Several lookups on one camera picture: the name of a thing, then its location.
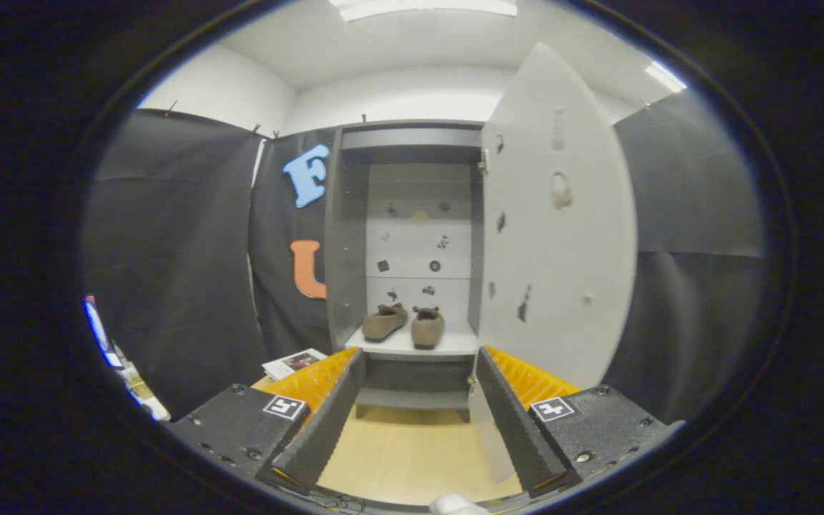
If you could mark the dark grey shoe cabinet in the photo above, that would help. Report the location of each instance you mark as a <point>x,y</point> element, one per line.
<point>346,250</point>

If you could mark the black backdrop cloth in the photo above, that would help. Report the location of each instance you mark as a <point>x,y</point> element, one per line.
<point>169,250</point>

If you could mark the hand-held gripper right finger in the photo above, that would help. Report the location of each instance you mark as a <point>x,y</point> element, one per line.
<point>516,429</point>

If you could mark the blurred white and blue clutter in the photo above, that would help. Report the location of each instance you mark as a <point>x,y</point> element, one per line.
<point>122,372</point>

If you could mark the brown fuzzy shoe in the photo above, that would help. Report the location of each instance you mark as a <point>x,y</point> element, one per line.
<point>428,329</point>
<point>385,323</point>

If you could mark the small ceiling light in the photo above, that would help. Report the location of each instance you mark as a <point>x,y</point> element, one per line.
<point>664,77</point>

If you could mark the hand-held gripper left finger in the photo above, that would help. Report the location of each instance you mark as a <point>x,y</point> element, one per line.
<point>319,429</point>

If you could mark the long ceiling light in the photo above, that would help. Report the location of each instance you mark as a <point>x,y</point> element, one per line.
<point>423,7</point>

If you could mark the light grey shoe cabinet door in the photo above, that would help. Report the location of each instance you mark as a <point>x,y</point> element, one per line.
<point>562,250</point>

